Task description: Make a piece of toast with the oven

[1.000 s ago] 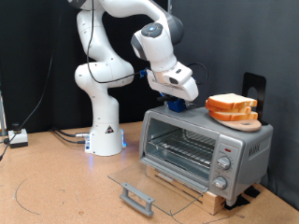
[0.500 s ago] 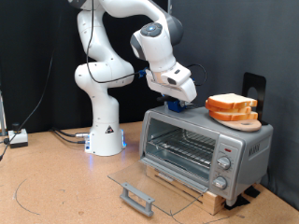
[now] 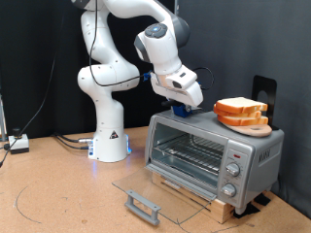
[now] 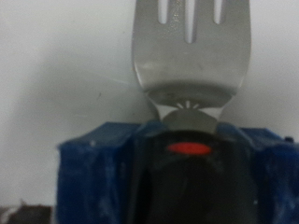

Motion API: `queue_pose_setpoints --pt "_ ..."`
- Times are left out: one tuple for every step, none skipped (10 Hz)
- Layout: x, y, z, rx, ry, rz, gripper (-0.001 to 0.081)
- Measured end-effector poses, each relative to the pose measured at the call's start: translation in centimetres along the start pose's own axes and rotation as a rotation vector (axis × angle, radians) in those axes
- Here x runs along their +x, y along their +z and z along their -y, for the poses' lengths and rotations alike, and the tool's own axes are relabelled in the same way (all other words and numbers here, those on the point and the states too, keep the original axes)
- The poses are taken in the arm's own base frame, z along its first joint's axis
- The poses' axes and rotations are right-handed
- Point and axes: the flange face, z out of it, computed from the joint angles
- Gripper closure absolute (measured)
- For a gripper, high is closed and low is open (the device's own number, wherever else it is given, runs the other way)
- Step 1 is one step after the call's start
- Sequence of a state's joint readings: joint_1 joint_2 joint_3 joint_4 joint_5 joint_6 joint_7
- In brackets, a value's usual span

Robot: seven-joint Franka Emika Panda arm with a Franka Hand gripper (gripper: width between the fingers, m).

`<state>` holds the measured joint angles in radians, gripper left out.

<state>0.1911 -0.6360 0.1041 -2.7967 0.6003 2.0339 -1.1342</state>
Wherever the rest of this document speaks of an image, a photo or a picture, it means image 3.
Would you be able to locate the long hanging black cable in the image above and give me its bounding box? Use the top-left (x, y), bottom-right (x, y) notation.
top-left (0, 0), bottom-right (66, 169)

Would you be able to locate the blue printed spatula grip block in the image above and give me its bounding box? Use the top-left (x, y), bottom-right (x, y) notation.
top-left (171, 104), bottom-right (192, 118)

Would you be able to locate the wooden slatted riser block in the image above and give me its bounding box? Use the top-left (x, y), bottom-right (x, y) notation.
top-left (151, 171), bottom-right (235, 224)

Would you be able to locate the wire oven rack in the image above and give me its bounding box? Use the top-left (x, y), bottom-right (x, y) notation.
top-left (155, 133), bottom-right (226, 176)

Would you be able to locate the small wooden serving board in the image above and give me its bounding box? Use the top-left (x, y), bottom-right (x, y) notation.
top-left (223, 122), bottom-right (273, 138)

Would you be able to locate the silver oven knob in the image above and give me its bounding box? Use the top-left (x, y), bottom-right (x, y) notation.
top-left (221, 183), bottom-right (237, 198)
top-left (225, 162), bottom-right (241, 178)

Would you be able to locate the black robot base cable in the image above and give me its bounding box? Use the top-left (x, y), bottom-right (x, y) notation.
top-left (53, 135), bottom-right (91, 150)
top-left (52, 131), bottom-right (94, 145)

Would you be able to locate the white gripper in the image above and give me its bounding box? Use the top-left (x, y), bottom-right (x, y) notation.
top-left (150, 64), bottom-right (204, 109)

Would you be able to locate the metal spatula with black handle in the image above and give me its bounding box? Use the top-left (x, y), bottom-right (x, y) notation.
top-left (160, 99), bottom-right (212, 115)

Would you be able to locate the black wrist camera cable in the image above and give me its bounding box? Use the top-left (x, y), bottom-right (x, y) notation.
top-left (88, 0), bottom-right (216, 92)

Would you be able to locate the metal frame leg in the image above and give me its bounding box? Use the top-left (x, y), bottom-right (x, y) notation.
top-left (0, 93), bottom-right (8, 143)

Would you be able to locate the black metal bookend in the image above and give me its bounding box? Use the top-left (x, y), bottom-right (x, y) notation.
top-left (251, 75), bottom-right (280, 131)

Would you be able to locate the silver toaster oven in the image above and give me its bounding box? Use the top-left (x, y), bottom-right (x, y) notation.
top-left (144, 108), bottom-right (286, 216)

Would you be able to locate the grey backdrop curtain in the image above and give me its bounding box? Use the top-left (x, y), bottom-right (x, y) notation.
top-left (176, 0), bottom-right (311, 219)

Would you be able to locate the black backdrop curtain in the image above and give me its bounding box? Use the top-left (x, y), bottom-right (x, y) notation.
top-left (0, 0), bottom-right (178, 140)

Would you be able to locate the black foam pad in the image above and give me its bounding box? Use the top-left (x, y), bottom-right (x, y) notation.
top-left (232, 202), bottom-right (261, 219)
top-left (254, 193), bottom-right (272, 207)

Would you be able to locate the white power box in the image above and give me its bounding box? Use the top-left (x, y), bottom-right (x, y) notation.
top-left (8, 127), bottom-right (30, 154)

